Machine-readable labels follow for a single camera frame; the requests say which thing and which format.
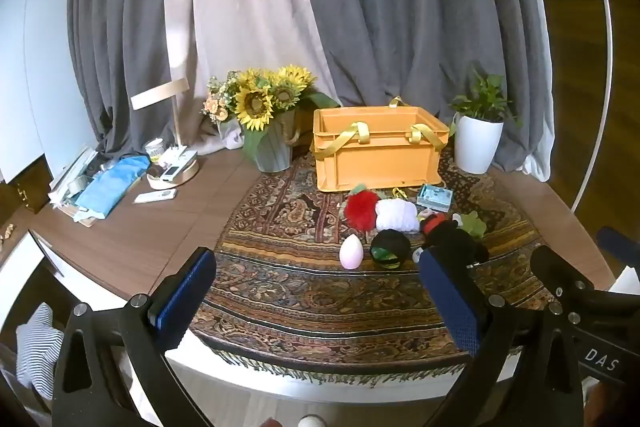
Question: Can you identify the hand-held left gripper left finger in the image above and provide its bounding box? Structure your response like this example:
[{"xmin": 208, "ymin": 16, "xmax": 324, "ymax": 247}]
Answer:
[{"xmin": 52, "ymin": 247, "xmax": 217, "ymax": 427}]

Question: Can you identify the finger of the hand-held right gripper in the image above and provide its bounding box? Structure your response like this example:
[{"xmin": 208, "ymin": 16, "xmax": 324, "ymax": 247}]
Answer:
[
  {"xmin": 530, "ymin": 246, "xmax": 598, "ymax": 309},
  {"xmin": 596, "ymin": 227, "xmax": 640, "ymax": 265}
]

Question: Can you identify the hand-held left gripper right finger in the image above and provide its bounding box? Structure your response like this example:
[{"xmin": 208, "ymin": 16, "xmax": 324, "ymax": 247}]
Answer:
[{"xmin": 419, "ymin": 247, "xmax": 586, "ymax": 427}]

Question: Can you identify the white fluffy cloth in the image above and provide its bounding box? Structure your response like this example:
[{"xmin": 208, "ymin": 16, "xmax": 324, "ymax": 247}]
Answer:
[{"xmin": 375, "ymin": 199, "xmax": 420, "ymax": 234}]

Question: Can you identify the red fluffy plush with leaf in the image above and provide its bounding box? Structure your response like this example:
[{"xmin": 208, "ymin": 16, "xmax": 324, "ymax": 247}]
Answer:
[{"xmin": 342, "ymin": 184, "xmax": 383, "ymax": 232}]

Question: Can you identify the orange plastic crate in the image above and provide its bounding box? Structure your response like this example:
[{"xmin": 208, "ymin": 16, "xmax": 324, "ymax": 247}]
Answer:
[{"xmin": 312, "ymin": 97, "xmax": 451, "ymax": 194}]

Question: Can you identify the black and red plush toy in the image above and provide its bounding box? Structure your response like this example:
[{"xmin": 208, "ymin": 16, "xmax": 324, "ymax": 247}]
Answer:
[{"xmin": 420, "ymin": 213, "xmax": 490, "ymax": 268}]

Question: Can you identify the green plush toy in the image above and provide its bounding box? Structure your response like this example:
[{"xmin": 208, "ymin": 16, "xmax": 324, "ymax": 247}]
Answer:
[{"xmin": 452, "ymin": 211, "xmax": 487, "ymax": 240}]

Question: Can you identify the black yarn ball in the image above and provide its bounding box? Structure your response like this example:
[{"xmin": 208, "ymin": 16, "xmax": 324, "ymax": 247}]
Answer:
[{"xmin": 370, "ymin": 229, "xmax": 412, "ymax": 270}]

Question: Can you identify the white remote control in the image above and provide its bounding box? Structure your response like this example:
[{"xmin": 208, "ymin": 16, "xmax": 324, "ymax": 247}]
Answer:
[{"xmin": 134, "ymin": 189, "xmax": 177, "ymax": 204}]

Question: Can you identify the light blue packet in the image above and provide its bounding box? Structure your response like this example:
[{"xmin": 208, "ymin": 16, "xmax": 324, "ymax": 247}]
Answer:
[{"xmin": 416, "ymin": 183, "xmax": 453, "ymax": 212}]

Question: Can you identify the pink egg sponge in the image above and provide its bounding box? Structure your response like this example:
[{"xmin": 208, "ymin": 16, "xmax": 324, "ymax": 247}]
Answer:
[{"xmin": 340, "ymin": 235, "xmax": 364, "ymax": 269}]

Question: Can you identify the patterned rug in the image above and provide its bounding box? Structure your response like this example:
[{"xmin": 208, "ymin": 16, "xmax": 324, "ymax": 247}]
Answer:
[{"xmin": 189, "ymin": 147, "xmax": 566, "ymax": 390}]

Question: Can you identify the blue cloth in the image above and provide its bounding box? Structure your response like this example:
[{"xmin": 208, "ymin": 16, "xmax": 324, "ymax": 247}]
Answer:
[{"xmin": 75, "ymin": 155, "xmax": 151, "ymax": 220}]

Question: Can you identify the green plant in white pot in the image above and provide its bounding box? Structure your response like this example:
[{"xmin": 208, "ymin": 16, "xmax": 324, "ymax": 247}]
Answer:
[{"xmin": 447, "ymin": 67, "xmax": 523, "ymax": 174}]

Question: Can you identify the striped cloth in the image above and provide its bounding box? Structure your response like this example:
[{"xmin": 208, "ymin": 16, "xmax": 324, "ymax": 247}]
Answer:
[{"xmin": 15, "ymin": 302, "xmax": 66, "ymax": 400}]

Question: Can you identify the stack of papers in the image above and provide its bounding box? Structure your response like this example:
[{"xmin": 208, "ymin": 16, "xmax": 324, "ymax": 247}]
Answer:
[{"xmin": 48, "ymin": 147, "xmax": 101, "ymax": 228}]

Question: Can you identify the grey flower bucket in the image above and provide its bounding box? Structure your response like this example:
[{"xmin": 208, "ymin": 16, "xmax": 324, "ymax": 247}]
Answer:
[{"xmin": 242, "ymin": 112, "xmax": 296, "ymax": 172}]

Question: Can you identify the peach flower bouquet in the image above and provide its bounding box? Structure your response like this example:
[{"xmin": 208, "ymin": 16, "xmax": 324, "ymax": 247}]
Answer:
[{"xmin": 201, "ymin": 77, "xmax": 243, "ymax": 150}]

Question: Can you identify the sunflower bouquet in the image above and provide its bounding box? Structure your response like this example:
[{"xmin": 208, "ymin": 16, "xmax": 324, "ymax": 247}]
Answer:
[{"xmin": 232, "ymin": 66, "xmax": 341, "ymax": 158}]

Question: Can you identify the white curved pole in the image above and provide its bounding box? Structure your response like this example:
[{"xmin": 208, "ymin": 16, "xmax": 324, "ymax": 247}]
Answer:
[{"xmin": 570, "ymin": 0, "xmax": 615, "ymax": 212}]

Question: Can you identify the white cabinet door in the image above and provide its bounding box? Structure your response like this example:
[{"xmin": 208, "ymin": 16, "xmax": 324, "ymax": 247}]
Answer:
[{"xmin": 0, "ymin": 0, "xmax": 96, "ymax": 182}]

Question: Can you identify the grey curtain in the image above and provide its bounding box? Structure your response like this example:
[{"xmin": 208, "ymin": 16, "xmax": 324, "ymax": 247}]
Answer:
[
  {"xmin": 290, "ymin": 0, "xmax": 551, "ymax": 172},
  {"xmin": 67, "ymin": 0, "xmax": 201, "ymax": 152}
]

